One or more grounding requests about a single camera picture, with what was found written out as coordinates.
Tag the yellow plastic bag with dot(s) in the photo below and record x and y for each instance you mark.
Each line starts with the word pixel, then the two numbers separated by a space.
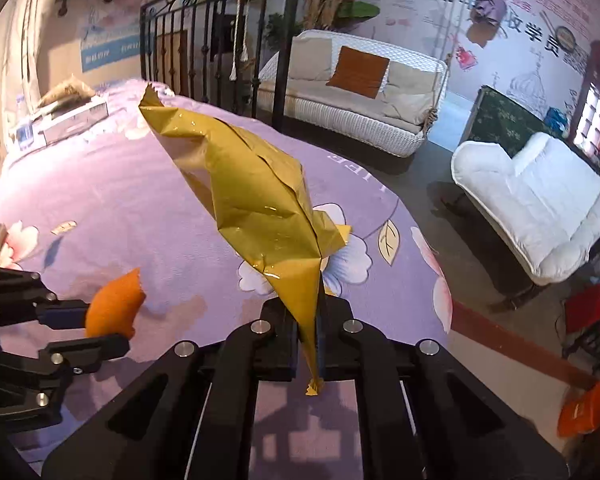
pixel 257 196

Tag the orange peel piece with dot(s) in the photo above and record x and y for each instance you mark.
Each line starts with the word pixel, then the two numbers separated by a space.
pixel 115 307

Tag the black iron bed frame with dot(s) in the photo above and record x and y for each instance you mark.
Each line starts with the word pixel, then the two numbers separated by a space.
pixel 213 51

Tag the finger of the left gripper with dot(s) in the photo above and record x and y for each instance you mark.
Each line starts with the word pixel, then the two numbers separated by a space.
pixel 80 354
pixel 24 298

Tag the white cushioned lounge chair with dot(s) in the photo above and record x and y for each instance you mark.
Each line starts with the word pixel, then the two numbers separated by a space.
pixel 544 202

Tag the red bag on floor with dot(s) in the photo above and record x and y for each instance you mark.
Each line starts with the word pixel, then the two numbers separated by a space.
pixel 582 310

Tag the white tissue box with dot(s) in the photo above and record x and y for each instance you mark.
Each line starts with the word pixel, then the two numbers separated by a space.
pixel 61 124

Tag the orange plastic bucket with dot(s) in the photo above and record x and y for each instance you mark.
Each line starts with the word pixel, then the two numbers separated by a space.
pixel 581 415

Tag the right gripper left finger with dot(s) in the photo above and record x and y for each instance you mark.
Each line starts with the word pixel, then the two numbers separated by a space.
pixel 190 414

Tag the plastic water bottle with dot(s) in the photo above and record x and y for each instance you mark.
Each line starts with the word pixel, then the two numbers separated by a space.
pixel 24 131

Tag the white wicker swing sofa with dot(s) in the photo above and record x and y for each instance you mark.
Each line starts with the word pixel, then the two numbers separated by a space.
pixel 397 121

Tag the purple floral bed sheet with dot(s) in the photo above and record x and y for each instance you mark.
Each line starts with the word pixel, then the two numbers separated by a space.
pixel 108 201

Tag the brown square cushion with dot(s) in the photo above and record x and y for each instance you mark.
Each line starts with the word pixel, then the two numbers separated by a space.
pixel 359 72

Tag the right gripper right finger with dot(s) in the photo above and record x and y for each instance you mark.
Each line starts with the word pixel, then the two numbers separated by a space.
pixel 422 414

